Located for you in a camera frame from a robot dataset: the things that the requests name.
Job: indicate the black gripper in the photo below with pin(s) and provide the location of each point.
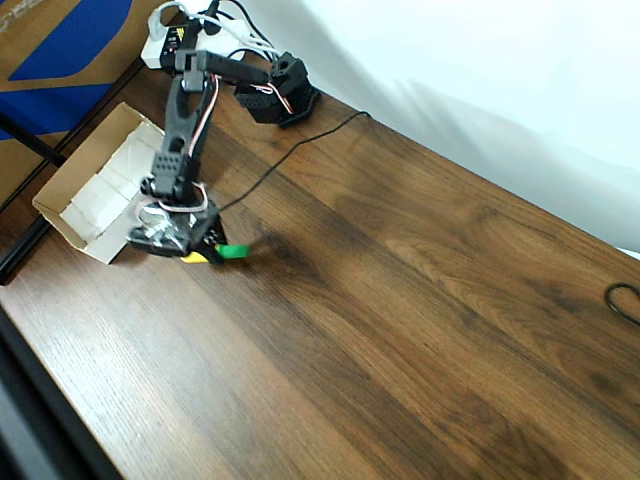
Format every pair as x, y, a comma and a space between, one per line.
209, 231

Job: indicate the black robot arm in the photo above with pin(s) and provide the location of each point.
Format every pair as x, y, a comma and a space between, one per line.
178, 125

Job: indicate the white cardboard box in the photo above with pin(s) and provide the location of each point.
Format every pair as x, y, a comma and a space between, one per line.
100, 200

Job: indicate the large cardboard box blue print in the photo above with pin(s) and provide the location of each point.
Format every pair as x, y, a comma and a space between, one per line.
100, 50

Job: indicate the black stand base bar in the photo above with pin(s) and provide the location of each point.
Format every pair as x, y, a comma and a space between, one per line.
20, 255

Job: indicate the white power strip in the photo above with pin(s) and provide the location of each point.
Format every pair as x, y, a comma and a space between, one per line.
160, 50

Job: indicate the black metal pole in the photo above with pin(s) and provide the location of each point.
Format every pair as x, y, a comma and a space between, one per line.
35, 142

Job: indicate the plastic-wrapped camera on gripper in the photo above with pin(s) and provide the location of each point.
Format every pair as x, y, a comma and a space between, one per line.
160, 232

